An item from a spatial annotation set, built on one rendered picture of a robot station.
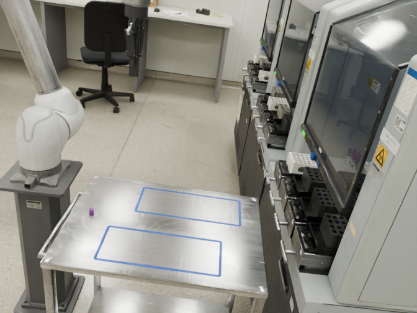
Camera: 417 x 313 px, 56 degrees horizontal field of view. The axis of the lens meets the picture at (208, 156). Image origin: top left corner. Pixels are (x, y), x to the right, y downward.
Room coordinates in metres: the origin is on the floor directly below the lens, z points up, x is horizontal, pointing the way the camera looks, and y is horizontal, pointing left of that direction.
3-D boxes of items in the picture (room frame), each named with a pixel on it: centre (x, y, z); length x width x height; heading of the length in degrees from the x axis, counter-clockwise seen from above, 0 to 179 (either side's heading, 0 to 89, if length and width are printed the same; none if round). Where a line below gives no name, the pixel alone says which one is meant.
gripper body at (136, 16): (1.33, 0.31, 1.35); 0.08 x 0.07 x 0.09; 170
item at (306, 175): (1.31, -0.40, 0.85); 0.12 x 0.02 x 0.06; 4
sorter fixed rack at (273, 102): (2.18, -0.45, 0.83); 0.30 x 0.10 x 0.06; 93
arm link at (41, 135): (1.32, 0.66, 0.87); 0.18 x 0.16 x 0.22; 178
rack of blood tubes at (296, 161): (1.47, -0.49, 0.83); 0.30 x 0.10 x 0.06; 93
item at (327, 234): (1.01, -0.42, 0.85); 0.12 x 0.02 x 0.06; 2
